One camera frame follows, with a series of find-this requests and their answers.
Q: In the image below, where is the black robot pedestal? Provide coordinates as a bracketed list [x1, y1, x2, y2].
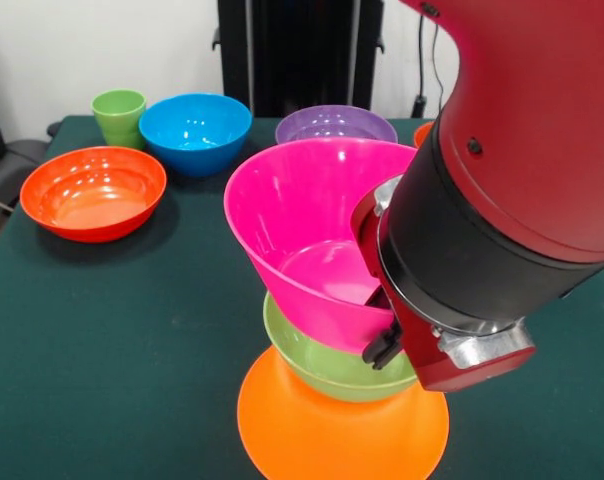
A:
[212, 0, 386, 119]

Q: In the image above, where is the dark green tablecloth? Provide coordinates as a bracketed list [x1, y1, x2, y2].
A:
[0, 114, 604, 480]

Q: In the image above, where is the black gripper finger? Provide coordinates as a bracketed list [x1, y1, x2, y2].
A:
[361, 319, 404, 371]
[364, 284, 392, 309]

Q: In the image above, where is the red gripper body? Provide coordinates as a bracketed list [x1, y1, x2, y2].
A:
[350, 191, 537, 394]

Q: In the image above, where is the small red-orange bowl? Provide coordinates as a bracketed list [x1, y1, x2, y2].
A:
[413, 121, 436, 150]

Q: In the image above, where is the green cup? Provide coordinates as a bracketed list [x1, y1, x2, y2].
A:
[90, 88, 147, 151]

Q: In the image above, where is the large red-orange bowl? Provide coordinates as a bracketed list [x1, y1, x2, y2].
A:
[19, 145, 168, 244]

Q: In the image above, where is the green bowl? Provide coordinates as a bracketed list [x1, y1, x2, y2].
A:
[262, 292, 419, 404]

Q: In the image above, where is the black hanging cable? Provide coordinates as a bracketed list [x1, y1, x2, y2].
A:
[410, 14, 429, 120]

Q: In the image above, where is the blue bowl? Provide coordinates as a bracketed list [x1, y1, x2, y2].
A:
[138, 92, 254, 179]

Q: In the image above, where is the black office chair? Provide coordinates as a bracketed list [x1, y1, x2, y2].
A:
[0, 138, 51, 221]

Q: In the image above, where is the pink bowl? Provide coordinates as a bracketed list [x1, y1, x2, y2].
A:
[223, 138, 418, 356]

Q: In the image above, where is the purple bowl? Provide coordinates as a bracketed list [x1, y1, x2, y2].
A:
[274, 104, 399, 147]

